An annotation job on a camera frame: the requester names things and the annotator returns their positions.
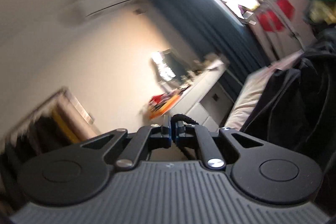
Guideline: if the black pants garment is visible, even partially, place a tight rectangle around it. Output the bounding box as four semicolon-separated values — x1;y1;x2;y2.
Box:
239;45;335;169

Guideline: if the white dressing table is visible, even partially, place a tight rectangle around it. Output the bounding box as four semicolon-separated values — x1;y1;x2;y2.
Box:
168;59;234;131

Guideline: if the orange box tray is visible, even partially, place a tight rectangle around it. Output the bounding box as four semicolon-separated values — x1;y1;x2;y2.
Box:
147;94;181;119

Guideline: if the bed with pink sheet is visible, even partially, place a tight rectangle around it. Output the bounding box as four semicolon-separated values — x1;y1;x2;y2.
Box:
224;50;303;131

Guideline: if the vanity mirror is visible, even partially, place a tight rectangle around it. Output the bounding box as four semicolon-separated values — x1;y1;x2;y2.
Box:
151;49;190;86

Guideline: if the teal curtain left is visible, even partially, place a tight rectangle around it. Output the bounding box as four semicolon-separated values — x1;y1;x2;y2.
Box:
149;0;270;100

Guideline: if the red cloth on stand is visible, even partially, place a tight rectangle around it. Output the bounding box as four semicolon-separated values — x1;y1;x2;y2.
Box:
257;0;295;32

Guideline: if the white air conditioner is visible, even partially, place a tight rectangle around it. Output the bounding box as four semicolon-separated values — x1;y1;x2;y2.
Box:
59;0;136;26

